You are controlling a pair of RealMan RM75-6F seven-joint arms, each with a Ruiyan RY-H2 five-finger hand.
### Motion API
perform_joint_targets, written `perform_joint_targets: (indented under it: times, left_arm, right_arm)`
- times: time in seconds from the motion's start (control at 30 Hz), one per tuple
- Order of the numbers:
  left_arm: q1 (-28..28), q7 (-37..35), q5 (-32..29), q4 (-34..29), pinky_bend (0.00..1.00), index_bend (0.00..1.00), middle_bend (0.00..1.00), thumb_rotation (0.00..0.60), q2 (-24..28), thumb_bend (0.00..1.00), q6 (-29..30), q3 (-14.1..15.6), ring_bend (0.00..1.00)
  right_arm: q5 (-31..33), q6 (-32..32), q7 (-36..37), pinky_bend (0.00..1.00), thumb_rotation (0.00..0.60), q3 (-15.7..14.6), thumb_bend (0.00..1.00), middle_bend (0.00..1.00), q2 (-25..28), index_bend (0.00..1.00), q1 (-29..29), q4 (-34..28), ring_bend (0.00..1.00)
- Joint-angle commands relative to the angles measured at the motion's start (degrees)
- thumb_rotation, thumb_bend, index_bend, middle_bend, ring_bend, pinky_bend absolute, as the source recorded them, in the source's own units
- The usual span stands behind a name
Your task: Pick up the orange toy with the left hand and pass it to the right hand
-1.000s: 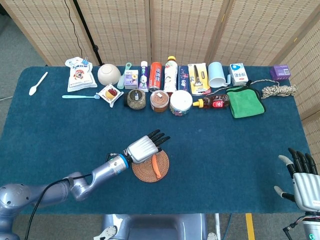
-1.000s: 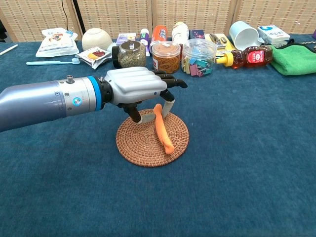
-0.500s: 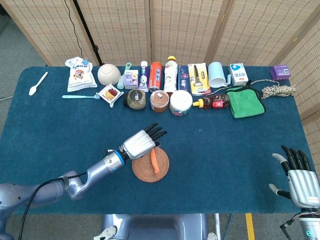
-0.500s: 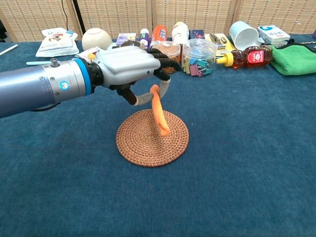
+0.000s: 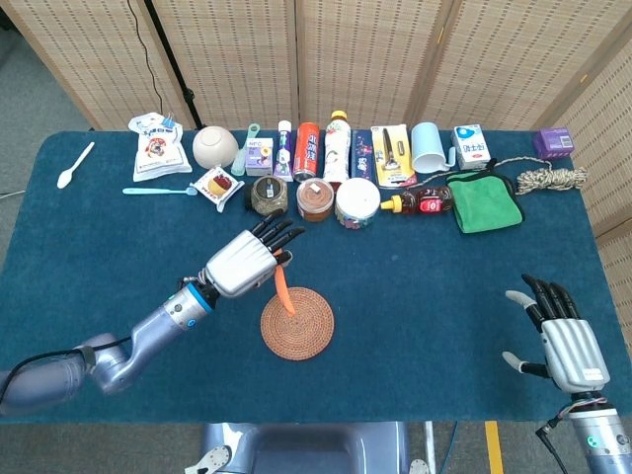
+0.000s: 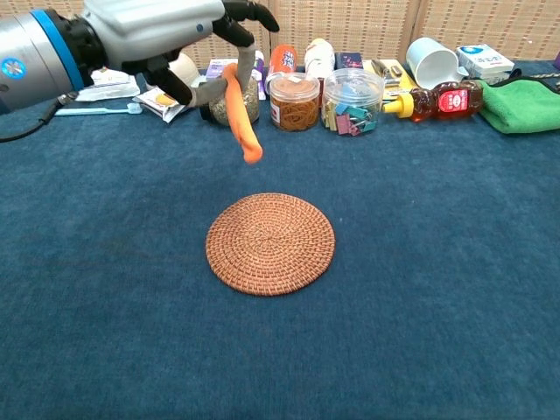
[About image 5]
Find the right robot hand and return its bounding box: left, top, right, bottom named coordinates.
left=502, top=274, right=611, bottom=395

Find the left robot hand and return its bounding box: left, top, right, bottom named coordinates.
left=203, top=212, right=307, bottom=299

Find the glass jar with seeds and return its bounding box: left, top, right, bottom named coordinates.
left=242, top=175, right=289, bottom=217

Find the small cake snack packet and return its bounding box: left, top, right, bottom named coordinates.
left=189, top=165, right=246, bottom=213

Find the round woven rattan coaster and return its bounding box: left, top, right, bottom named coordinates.
left=260, top=286, right=336, bottom=361

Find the plastic jar of rubber bands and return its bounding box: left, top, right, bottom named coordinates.
left=295, top=178, right=336, bottom=223

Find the mint green plastic opener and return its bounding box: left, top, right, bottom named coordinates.
left=230, top=122, right=262, bottom=178

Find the purple white juice carton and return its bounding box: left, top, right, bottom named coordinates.
left=245, top=137, right=275, bottom=178

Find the light blue toothbrush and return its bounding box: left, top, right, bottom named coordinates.
left=121, top=186, right=198, bottom=198

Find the purple white toothpaste tube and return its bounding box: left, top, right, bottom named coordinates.
left=273, top=120, right=296, bottom=183

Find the beige bowl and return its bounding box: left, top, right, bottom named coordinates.
left=192, top=125, right=240, bottom=170

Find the yellow floor tape strip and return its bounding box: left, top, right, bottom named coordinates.
left=484, top=421, right=505, bottom=474

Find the red drink can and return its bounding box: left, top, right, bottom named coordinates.
left=292, top=121, right=322, bottom=184

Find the clear tub of binder clips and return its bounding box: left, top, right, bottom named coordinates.
left=334, top=177, right=382, bottom=232

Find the white printed snack bag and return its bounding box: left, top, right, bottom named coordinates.
left=127, top=112, right=194, bottom=183

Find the white bottle yellow cap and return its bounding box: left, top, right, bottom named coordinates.
left=322, top=110, right=354, bottom=185

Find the blue carpet table cover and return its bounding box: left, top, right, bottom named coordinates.
left=0, top=128, right=632, bottom=425

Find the dark blue box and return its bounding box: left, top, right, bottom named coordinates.
left=349, top=128, right=379, bottom=180

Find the green microfibre cloth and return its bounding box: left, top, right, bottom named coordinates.
left=445, top=158, right=527, bottom=235

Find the razor in yellow blister pack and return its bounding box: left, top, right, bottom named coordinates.
left=369, top=123, right=419, bottom=189

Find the blue grey robot torso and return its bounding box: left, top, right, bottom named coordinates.
left=185, top=422, right=431, bottom=474

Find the white plastic spoon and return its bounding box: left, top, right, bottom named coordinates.
left=56, top=141, right=96, bottom=191

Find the honey bottle yellow cap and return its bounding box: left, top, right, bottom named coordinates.
left=379, top=185, right=454, bottom=216

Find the purple box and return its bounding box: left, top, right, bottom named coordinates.
left=532, top=126, right=577, bottom=161

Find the light blue mug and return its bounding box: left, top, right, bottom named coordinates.
left=410, top=121, right=459, bottom=174

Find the black tripod pole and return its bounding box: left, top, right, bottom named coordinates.
left=142, top=0, right=204, bottom=130

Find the white blue milk carton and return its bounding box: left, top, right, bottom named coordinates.
left=449, top=123, right=493, bottom=172

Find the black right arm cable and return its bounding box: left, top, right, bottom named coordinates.
left=535, top=417, right=573, bottom=474

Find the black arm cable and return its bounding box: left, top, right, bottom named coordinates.
left=0, top=335, right=134, bottom=391
left=535, top=417, right=573, bottom=474

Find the thin blue floor cable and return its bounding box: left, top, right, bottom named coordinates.
left=440, top=421, right=458, bottom=474

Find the coiled beige rope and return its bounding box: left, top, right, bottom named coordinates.
left=417, top=155, right=589, bottom=197

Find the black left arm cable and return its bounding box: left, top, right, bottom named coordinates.
left=0, top=335, right=134, bottom=391

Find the thin black hanging cable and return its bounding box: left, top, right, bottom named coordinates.
left=126, top=0, right=169, bottom=118

